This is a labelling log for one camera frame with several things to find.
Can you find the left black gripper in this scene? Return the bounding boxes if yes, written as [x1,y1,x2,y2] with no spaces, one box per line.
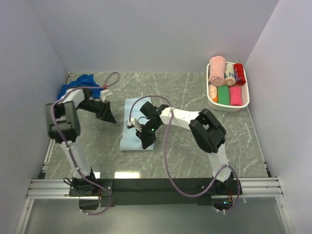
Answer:
[78,99,117,124]

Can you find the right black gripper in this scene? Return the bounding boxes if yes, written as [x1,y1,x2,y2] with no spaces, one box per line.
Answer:
[136,121,161,150]

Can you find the light blue towel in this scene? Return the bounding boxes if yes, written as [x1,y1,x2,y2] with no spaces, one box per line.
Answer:
[120,97,151,151]

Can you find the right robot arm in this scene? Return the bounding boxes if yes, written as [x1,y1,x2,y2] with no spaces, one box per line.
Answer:
[126,102,242,198]

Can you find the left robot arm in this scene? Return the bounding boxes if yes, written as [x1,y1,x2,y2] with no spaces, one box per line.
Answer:
[45,86,116,196]

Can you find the dark blue crumpled towel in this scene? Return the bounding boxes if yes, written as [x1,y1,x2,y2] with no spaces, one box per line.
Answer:
[57,74,103,99]

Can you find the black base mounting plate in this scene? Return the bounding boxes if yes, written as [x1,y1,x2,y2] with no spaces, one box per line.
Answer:
[69,178,242,210]

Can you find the cream orange rolled towel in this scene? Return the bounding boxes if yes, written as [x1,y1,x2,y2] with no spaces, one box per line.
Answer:
[209,84,218,103]

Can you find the green rolled towel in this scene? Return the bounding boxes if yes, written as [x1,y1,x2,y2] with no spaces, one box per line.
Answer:
[217,85,230,105]

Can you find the white plastic basket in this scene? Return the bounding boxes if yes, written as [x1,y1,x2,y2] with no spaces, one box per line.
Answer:
[206,60,251,112]

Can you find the magenta rolled towel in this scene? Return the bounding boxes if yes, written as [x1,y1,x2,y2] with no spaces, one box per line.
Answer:
[229,86,243,106]

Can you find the beige rolled towel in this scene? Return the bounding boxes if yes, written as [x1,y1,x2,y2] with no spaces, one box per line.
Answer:
[224,63,235,87]

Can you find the pink rolled towel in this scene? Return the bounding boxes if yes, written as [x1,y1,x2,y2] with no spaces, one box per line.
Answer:
[208,56,226,87]

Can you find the red rolled towel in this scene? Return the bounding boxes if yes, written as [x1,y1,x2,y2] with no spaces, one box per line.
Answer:
[234,63,246,85]

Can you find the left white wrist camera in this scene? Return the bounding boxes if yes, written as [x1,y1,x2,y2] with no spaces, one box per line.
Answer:
[100,85,113,102]

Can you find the aluminium rail frame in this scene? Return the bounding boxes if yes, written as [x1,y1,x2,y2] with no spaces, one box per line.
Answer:
[15,177,295,234]

